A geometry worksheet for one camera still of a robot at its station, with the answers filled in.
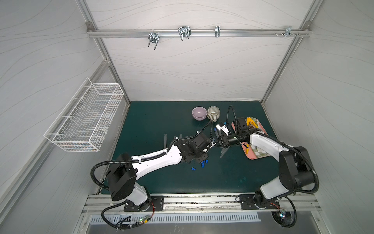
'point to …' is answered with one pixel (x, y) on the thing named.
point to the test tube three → (180, 136)
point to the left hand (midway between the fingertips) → (203, 151)
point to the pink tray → (252, 154)
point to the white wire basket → (81, 125)
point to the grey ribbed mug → (213, 113)
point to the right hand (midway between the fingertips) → (213, 145)
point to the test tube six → (213, 145)
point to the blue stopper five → (206, 161)
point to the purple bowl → (199, 113)
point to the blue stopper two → (202, 165)
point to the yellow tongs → (248, 119)
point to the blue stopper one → (193, 168)
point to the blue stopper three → (202, 162)
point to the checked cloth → (256, 152)
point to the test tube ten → (224, 152)
